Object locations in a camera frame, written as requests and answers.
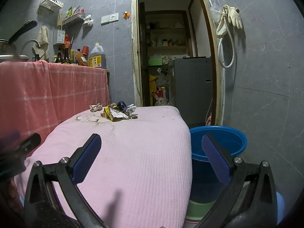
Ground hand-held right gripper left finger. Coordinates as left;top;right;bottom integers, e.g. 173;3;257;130
24;134;107;228

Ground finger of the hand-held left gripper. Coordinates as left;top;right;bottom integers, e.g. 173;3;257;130
0;130;21;148
15;133;41;158

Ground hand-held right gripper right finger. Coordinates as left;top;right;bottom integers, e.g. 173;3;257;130
195;133;278;228

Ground blue plastic bucket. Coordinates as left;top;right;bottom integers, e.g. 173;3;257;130
189;125;247;203

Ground yellow wrapper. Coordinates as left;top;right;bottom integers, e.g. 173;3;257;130
104;105;114;121

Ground red printed wrapper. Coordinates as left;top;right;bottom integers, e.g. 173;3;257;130
110;109;130;120

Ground person's left hand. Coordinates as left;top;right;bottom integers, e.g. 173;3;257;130
0;178;24;213

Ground green plastic basin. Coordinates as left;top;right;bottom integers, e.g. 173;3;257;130
185;198;219;221

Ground pink floral blanket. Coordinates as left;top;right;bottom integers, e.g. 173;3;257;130
14;106;193;228

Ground pink checked cloth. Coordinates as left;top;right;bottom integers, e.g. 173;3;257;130
0;60;110;145

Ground grey washing machine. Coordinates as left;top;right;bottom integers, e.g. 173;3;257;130
169;56;213;129

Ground light blue plastic tub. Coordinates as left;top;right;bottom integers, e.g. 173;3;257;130
275;191;285;226

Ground white red printed bag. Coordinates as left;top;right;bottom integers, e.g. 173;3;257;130
153;87;169;106

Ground metal faucet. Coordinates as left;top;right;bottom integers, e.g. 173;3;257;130
21;39;41;61

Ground clear plastic bags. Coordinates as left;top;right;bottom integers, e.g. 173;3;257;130
157;68;171;88

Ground yellow bag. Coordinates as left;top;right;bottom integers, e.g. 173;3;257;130
149;74;159;98

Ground brown sauce pouch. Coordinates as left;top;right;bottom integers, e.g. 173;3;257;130
74;49;89;67

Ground beige rag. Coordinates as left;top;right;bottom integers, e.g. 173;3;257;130
32;25;49;59

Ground large oil jug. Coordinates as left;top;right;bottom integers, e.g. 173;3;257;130
89;43;106;69

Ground dark wooden door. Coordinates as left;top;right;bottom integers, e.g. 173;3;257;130
138;2;150;107

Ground white inner door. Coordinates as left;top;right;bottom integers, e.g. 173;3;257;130
188;0;212;57

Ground cream rubber glove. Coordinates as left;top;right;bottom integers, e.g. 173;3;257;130
216;5;230;38
229;7;243;29

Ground white crumpled plastic bag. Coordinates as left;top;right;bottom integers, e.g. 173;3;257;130
82;14;94;26

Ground wooden shelf unit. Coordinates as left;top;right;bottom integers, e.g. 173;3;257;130
145;10;190;57

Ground beige packet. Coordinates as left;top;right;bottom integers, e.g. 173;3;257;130
72;5;85;17

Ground clear hanging plastic bag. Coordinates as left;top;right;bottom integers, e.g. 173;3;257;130
210;1;222;22

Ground black handled pan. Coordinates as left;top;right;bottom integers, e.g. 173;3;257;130
0;20;38;55

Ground white hose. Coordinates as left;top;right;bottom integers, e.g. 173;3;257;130
217;11;235;68

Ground cream door frame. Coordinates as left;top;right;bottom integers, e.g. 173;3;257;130
131;0;226;129

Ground metal wall shelf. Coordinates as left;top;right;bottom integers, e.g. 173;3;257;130
62;13;85;27

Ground white cable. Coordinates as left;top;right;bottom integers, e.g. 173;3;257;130
127;17;135;53

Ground white wall basket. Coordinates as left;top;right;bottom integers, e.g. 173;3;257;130
39;0;64;11

